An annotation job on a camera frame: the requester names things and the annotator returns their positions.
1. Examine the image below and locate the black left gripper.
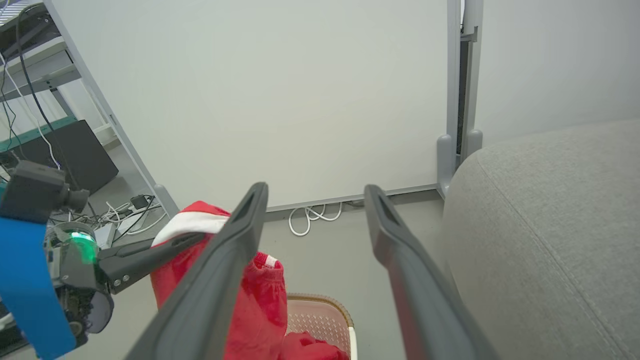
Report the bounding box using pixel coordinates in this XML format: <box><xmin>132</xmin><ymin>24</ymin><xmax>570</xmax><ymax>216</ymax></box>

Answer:
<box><xmin>45</xmin><ymin>221</ymin><xmax>211</xmax><ymax>346</ymax></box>

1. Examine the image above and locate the red and white garment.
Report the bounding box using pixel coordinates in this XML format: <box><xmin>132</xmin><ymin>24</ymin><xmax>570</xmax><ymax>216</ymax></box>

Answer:
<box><xmin>150</xmin><ymin>201</ymin><xmax>351</xmax><ymax>360</ymax></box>

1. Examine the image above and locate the black box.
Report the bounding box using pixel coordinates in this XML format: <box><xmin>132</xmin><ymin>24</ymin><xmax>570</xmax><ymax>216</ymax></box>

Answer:
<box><xmin>9</xmin><ymin>120</ymin><xmax>120</xmax><ymax>195</ymax></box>

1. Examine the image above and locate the blue left camera bracket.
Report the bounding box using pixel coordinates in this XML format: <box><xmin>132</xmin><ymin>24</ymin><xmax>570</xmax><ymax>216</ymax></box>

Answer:
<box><xmin>0</xmin><ymin>216</ymin><xmax>77</xmax><ymax>360</ymax></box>

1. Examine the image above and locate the grey metal shelf rack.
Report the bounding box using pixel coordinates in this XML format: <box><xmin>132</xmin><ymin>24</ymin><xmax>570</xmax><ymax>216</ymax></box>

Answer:
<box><xmin>0</xmin><ymin>0</ymin><xmax>121</xmax><ymax>153</ymax></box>

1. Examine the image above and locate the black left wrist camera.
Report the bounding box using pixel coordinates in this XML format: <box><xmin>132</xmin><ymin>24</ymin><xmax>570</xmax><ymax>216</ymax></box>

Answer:
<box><xmin>0</xmin><ymin>160</ymin><xmax>91</xmax><ymax>224</ymax></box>

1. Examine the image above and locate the white looped floor cable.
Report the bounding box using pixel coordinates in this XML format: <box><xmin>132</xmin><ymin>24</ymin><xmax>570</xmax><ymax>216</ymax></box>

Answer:
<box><xmin>288</xmin><ymin>202</ymin><xmax>344</xmax><ymax>237</ymax></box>

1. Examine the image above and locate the white power strip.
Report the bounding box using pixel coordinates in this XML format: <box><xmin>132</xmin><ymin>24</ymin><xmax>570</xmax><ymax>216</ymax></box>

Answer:
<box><xmin>94</xmin><ymin>212</ymin><xmax>151</xmax><ymax>249</ymax></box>

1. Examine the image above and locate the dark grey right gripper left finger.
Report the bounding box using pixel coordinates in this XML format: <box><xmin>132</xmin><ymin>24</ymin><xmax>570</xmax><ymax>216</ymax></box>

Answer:
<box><xmin>125</xmin><ymin>182</ymin><xmax>269</xmax><ymax>360</ymax></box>

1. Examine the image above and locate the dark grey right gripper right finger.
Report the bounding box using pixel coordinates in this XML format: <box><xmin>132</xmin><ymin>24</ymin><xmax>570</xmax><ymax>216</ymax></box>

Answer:
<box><xmin>364</xmin><ymin>184</ymin><xmax>501</xmax><ymax>360</ymax></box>

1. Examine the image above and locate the grey fabric sofa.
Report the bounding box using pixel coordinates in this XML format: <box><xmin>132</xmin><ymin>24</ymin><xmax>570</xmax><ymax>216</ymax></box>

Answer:
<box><xmin>441</xmin><ymin>119</ymin><xmax>640</xmax><ymax>360</ymax></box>

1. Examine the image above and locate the cream perforated laundry basket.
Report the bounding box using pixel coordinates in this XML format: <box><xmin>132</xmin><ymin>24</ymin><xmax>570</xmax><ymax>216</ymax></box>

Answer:
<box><xmin>286</xmin><ymin>293</ymin><xmax>358</xmax><ymax>360</ymax></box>

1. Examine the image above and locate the white partition panel grey frame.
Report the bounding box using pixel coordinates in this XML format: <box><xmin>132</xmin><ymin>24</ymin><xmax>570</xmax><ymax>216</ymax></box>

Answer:
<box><xmin>42</xmin><ymin>0</ymin><xmax>462</xmax><ymax>219</ymax></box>
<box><xmin>460</xmin><ymin>0</ymin><xmax>640</xmax><ymax>162</ymax></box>

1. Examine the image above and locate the black hanging cable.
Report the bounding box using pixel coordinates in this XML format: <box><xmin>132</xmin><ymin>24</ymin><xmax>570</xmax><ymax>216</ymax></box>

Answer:
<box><xmin>15</xmin><ymin>9</ymin><xmax>57</xmax><ymax>138</ymax></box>

